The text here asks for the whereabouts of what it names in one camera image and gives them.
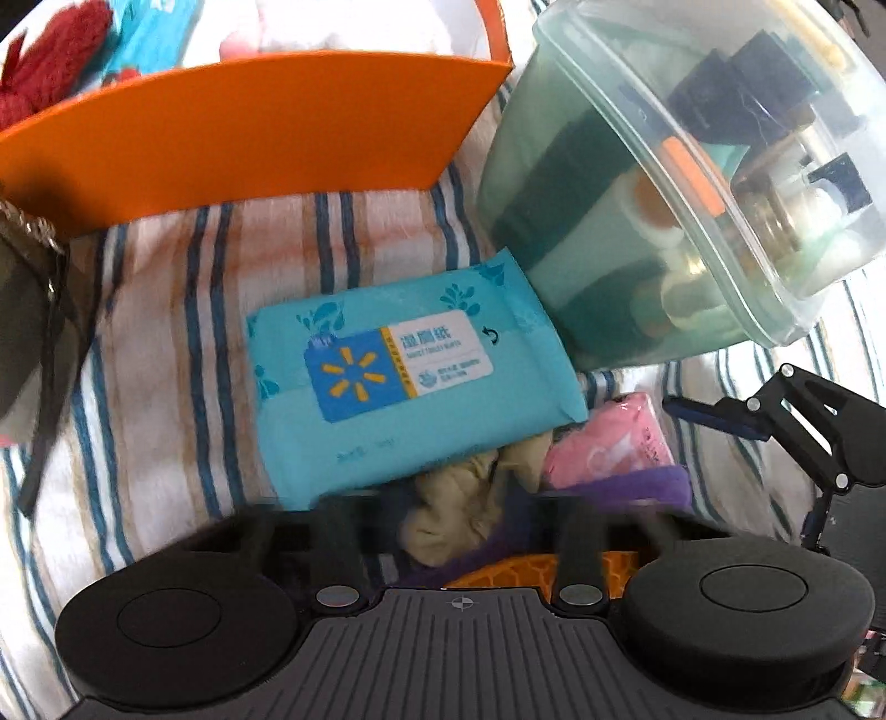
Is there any beige cloth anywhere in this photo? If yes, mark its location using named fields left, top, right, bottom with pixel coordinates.
left=398, top=436, right=549, bottom=570

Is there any white plush toy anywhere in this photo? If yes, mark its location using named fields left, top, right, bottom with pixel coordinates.
left=173, top=0, right=487, bottom=70

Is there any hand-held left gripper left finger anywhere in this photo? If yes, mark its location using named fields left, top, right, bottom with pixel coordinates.
left=183, top=488, right=378, bottom=614

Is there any orange patterned item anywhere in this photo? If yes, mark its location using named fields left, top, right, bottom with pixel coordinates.
left=453, top=552, right=641, bottom=594

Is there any small blue wipes pack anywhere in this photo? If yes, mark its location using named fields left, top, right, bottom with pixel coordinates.
left=104, top=0, right=203, bottom=79

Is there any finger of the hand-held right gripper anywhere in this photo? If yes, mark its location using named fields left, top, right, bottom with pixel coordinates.
left=663, top=363, right=870, bottom=496
left=799, top=486, right=836, bottom=553

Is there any purple cloth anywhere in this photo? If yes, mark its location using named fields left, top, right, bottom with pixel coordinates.
left=394, top=464, right=696, bottom=589

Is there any clear plastic lidded container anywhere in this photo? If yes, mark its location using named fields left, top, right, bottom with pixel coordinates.
left=476, top=0, right=886, bottom=373

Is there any pink tissue packet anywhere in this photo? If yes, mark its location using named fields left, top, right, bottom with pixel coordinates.
left=542, top=391, right=677, bottom=490

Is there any red knitted item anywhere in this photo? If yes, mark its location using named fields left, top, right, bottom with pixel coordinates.
left=0, top=0, right=115, bottom=132

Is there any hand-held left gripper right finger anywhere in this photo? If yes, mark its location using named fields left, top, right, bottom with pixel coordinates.
left=547, top=495, right=735, bottom=610

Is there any large teal wet wipes pack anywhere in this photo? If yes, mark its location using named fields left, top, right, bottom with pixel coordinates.
left=245, top=248, right=591, bottom=511

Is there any striped blanket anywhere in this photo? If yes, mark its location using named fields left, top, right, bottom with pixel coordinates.
left=0, top=0, right=886, bottom=720

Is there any dark handbag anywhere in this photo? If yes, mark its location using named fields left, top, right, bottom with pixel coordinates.
left=0, top=180, right=96, bottom=517

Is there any orange box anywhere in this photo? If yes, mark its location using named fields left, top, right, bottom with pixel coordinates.
left=0, top=0, right=517, bottom=240

